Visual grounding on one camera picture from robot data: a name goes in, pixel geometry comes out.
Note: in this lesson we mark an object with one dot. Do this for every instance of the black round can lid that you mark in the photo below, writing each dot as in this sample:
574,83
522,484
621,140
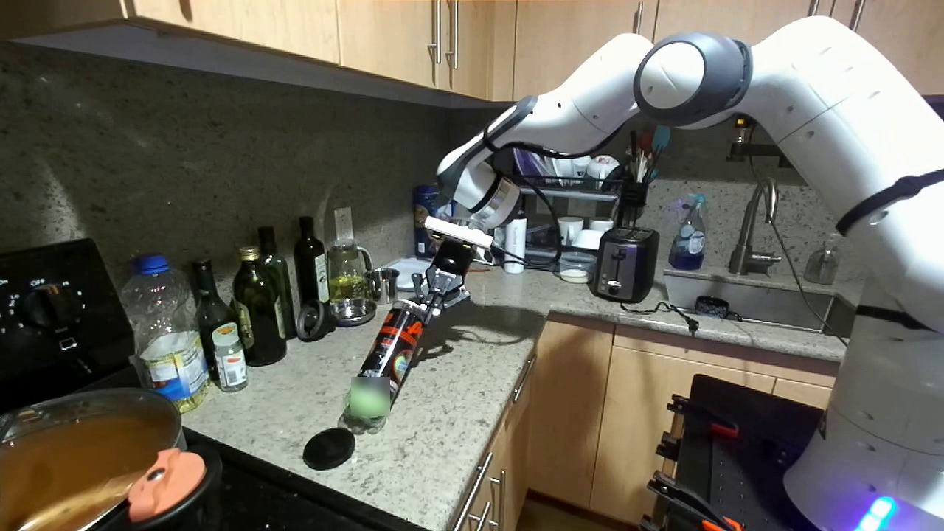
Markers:
329,446

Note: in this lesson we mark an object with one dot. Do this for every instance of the black toaster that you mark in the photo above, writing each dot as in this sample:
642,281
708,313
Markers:
624,267

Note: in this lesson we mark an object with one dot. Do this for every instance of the slender dark glass bottle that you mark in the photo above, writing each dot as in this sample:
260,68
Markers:
279,276

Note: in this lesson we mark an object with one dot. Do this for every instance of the wooden wall cabinets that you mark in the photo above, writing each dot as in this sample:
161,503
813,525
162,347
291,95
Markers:
295,25

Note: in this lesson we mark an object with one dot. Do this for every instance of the small metal cup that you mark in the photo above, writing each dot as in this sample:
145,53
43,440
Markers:
391,283

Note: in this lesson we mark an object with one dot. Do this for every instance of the orange silicone pot holder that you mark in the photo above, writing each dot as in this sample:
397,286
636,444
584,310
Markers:
167,483

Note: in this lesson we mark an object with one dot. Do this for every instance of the chrome faucet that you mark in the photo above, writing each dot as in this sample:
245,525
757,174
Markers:
754,226

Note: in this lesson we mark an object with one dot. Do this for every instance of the small metal bowl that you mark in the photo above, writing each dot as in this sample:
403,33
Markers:
356,313

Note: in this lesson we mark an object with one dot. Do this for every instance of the green olive oil bottle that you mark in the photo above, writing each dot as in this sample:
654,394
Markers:
258,313

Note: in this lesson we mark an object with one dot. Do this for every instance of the steel pot with soup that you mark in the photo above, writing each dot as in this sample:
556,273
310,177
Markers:
77,462

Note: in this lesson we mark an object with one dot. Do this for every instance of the blue container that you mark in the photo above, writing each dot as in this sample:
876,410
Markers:
425,223

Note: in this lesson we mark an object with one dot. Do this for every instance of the large plastic bottle blue cap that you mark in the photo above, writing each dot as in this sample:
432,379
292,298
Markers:
162,335

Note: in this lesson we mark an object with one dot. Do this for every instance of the wooden base cabinets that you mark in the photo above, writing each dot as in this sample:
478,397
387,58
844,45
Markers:
578,413

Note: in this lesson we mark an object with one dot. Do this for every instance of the clear glass oil dispenser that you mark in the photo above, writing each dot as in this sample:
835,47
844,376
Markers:
347,269

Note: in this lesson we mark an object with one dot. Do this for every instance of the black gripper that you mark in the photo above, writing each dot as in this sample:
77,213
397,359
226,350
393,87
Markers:
453,258

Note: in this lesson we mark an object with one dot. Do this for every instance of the clear glass soap dispenser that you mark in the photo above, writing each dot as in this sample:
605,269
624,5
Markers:
825,264

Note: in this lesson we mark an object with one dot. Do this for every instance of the white cloth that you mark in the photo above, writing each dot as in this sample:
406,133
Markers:
409,269

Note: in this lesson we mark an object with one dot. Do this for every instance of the black cart with red parts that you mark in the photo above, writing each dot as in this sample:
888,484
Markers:
757,444

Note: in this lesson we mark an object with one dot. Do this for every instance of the blue spray bottle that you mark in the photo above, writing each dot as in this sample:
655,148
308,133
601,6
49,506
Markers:
689,245

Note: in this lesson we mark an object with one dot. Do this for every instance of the steel kitchen sink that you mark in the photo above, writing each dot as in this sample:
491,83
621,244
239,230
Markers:
767,298

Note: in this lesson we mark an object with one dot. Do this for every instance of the small glass spice jar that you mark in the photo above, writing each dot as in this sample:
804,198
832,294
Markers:
230,363

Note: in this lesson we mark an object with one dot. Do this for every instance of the utensil holder with utensils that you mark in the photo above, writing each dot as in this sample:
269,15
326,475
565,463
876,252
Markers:
636,192

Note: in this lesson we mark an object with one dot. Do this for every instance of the dish rack with dishes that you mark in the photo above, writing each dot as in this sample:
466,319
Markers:
570,238

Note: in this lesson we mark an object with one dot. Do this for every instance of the white plastic bottle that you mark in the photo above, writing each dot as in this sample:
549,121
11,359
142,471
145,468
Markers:
515,252

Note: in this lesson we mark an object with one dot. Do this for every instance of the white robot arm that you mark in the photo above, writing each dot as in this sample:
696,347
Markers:
835,106

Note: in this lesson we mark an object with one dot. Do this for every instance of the dark bottle white label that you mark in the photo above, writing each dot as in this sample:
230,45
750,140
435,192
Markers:
310,276

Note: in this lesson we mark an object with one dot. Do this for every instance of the green tennis ball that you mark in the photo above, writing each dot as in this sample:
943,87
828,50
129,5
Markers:
367,406

